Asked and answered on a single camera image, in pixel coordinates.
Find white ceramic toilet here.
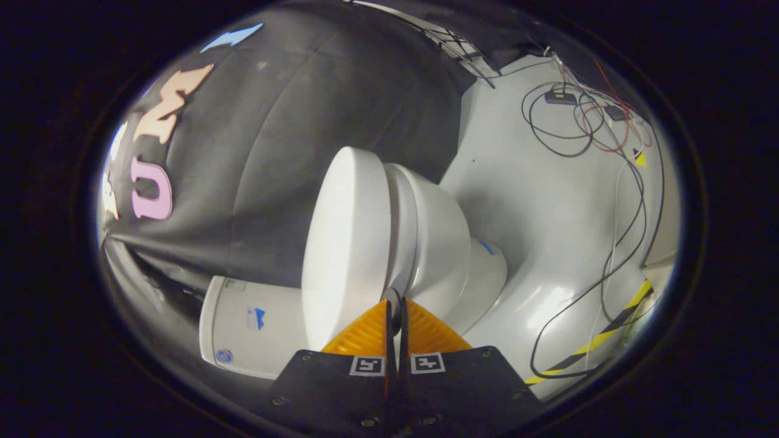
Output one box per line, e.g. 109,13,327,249
199,163,509,381

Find white toilet lid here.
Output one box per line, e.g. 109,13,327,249
301,146,393,352

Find yellow black floor tape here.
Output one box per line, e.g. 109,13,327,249
525,279,655,386

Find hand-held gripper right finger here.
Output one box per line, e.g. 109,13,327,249
399,298,545,434

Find black backdrop cloth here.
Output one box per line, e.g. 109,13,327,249
365,0,554,68
100,6,487,290
100,237,244,378

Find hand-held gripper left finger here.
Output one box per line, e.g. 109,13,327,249
259,299,396,436

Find black floor cables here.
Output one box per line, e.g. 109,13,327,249
521,81,665,379

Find white toilet tank cover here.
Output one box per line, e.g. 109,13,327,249
199,275,225,369

